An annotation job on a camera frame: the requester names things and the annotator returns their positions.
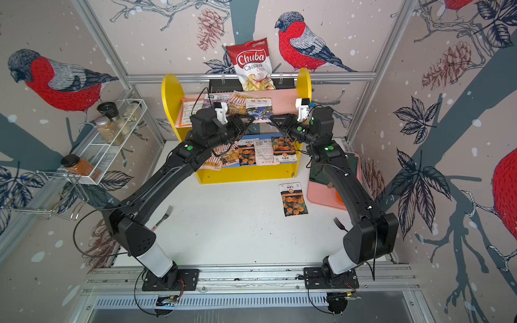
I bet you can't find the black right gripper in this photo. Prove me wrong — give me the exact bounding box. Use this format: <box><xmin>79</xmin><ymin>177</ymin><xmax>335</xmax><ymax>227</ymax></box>
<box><xmin>269</xmin><ymin>114</ymin><xmax>318</xmax><ymax>148</ymax></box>

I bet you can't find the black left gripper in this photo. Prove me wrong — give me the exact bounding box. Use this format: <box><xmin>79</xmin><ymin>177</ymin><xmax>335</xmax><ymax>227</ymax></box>
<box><xmin>205</xmin><ymin>112</ymin><xmax>254</xmax><ymax>152</ymax></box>

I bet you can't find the blue flower seed bag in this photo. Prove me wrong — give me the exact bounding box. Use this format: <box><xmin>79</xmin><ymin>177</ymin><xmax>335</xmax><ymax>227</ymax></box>
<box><xmin>246</xmin><ymin>98</ymin><xmax>273</xmax><ymax>122</ymax></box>

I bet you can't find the striped shop seed bag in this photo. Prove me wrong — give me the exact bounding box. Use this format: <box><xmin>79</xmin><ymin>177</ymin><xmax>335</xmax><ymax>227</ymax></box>
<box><xmin>227</xmin><ymin>91</ymin><xmax>251</xmax><ymax>115</ymax></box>

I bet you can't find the orange marigold seed bag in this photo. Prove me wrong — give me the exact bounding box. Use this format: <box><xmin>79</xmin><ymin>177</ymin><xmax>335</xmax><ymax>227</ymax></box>
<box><xmin>279</xmin><ymin>182</ymin><xmax>308</xmax><ymax>217</ymax></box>

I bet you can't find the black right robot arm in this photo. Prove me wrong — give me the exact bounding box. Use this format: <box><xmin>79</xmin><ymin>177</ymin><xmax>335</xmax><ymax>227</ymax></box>
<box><xmin>270</xmin><ymin>106</ymin><xmax>399</xmax><ymax>279</ymax></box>

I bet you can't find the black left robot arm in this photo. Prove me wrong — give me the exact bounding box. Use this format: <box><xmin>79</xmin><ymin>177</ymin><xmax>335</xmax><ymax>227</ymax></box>
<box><xmin>102</xmin><ymin>108</ymin><xmax>254</xmax><ymax>288</ymax></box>

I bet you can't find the dark marigold seed bag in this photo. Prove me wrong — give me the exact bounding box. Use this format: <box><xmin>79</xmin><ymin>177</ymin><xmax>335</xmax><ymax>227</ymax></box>
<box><xmin>238</xmin><ymin>139</ymin><xmax>257</xmax><ymax>166</ymax></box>

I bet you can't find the pink shop seed bag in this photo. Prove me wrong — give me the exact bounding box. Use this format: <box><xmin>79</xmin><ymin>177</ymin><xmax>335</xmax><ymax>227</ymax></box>
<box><xmin>215</xmin><ymin>143</ymin><xmax>240</xmax><ymax>168</ymax></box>
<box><xmin>200</xmin><ymin>152</ymin><xmax>223</xmax><ymax>171</ymax></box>

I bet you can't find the lower orange marigold bag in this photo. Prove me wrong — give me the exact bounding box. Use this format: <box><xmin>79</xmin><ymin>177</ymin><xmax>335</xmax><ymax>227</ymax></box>
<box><xmin>271</xmin><ymin>137</ymin><xmax>298</xmax><ymax>164</ymax></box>

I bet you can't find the white text seed bag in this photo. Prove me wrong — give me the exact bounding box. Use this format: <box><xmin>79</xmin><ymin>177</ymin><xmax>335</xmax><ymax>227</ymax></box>
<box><xmin>253</xmin><ymin>139</ymin><xmax>280</xmax><ymax>166</ymax></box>

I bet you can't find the yellow shelf unit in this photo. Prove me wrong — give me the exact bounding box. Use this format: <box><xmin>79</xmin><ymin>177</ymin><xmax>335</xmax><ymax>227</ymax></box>
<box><xmin>162</xmin><ymin>68</ymin><xmax>312</xmax><ymax>184</ymax></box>

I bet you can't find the purple flower seed bag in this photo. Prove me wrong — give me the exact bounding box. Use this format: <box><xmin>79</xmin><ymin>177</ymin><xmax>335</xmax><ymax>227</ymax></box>
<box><xmin>203</xmin><ymin>94</ymin><xmax>231</xmax><ymax>107</ymax></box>

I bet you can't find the white orange seed bag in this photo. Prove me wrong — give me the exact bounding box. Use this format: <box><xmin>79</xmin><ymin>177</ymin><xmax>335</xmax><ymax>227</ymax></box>
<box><xmin>176</xmin><ymin>98</ymin><xmax>203</xmax><ymax>128</ymax></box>

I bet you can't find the red Chuba chips bag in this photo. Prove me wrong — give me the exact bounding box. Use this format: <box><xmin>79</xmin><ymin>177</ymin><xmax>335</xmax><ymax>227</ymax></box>
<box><xmin>226</xmin><ymin>38</ymin><xmax>275</xmax><ymax>92</ymax></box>

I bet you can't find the dark green cloth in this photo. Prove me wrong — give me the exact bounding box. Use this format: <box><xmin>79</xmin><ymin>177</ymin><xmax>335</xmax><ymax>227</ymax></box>
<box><xmin>309</xmin><ymin>152</ymin><xmax>362</xmax><ymax>185</ymax></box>

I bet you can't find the pink tray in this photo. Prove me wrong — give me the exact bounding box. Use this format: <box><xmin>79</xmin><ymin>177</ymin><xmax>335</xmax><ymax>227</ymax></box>
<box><xmin>306</xmin><ymin>150</ymin><xmax>364</xmax><ymax>211</ymax></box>

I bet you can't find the orange bowl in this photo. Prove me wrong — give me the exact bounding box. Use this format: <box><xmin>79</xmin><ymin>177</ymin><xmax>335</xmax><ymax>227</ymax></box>
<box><xmin>335</xmin><ymin>191</ymin><xmax>344</xmax><ymax>205</ymax></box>

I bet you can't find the silver fork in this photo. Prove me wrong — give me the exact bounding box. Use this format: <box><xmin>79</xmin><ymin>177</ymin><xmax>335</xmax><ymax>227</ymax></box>
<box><xmin>152</xmin><ymin>205</ymin><xmax>174</xmax><ymax>231</ymax></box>

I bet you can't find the pale spice jar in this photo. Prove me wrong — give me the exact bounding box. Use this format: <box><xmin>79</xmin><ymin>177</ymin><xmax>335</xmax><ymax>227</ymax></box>
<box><xmin>123</xmin><ymin>101</ymin><xmax>141</xmax><ymax>122</ymax></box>

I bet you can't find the black lid spice jar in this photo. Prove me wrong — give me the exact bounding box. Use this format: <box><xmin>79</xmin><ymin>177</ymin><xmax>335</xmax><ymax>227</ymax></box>
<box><xmin>96</xmin><ymin>102</ymin><xmax>120</xmax><ymax>121</ymax></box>

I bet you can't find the silver lid spice jar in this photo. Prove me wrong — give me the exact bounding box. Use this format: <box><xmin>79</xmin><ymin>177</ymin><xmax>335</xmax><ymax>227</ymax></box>
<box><xmin>94</xmin><ymin>116</ymin><xmax>124</xmax><ymax>146</ymax></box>

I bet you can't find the orange spice jar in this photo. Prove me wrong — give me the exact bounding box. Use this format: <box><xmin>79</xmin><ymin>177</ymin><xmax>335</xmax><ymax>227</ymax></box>
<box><xmin>61</xmin><ymin>154</ymin><xmax>100</xmax><ymax>180</ymax></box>

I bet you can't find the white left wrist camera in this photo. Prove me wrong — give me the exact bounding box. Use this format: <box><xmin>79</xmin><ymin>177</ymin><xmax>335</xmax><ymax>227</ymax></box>
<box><xmin>213</xmin><ymin>102</ymin><xmax>228</xmax><ymax>125</ymax></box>

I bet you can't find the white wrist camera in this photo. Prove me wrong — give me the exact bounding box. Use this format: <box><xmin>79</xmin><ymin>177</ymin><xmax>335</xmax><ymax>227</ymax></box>
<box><xmin>295</xmin><ymin>98</ymin><xmax>311</xmax><ymax>122</ymax></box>
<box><xmin>213</xmin><ymin>102</ymin><xmax>228</xmax><ymax>125</ymax></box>

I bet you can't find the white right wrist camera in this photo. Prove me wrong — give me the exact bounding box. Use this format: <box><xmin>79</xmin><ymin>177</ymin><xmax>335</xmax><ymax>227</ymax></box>
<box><xmin>295</xmin><ymin>98</ymin><xmax>311</xmax><ymax>122</ymax></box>

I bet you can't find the black wall holder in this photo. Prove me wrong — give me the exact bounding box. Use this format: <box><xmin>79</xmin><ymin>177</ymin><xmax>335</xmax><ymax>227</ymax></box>
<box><xmin>208</xmin><ymin>79</ymin><xmax>296</xmax><ymax>93</ymax></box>

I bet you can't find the white wire spice rack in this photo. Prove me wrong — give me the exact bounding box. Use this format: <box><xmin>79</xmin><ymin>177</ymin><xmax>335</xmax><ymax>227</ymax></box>
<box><xmin>74</xmin><ymin>98</ymin><xmax>148</xmax><ymax>185</ymax></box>

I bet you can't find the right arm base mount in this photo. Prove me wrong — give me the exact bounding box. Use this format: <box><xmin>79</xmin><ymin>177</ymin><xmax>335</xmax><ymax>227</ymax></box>
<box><xmin>303</xmin><ymin>257</ymin><xmax>359</xmax><ymax>290</ymax></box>

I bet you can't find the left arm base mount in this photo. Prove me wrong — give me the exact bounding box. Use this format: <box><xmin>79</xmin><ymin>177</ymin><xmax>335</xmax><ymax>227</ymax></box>
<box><xmin>141</xmin><ymin>263</ymin><xmax>200</xmax><ymax>292</ymax></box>

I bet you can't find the metal wire hook rack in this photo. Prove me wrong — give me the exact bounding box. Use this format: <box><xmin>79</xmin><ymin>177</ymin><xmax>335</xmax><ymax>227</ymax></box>
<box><xmin>1</xmin><ymin>169</ymin><xmax>90</xmax><ymax>221</ymax></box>

